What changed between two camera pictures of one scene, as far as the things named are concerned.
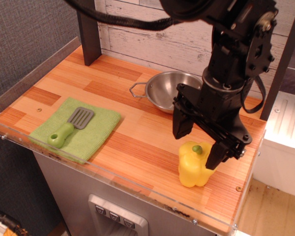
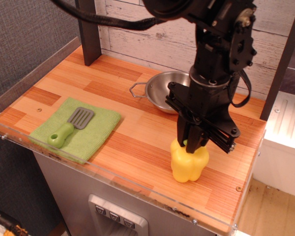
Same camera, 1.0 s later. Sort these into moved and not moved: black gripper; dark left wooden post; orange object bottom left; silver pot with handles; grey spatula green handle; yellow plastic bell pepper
Moved: yellow plastic bell pepper; black gripper
Not moved: dark left wooden post; orange object bottom left; grey spatula green handle; silver pot with handles
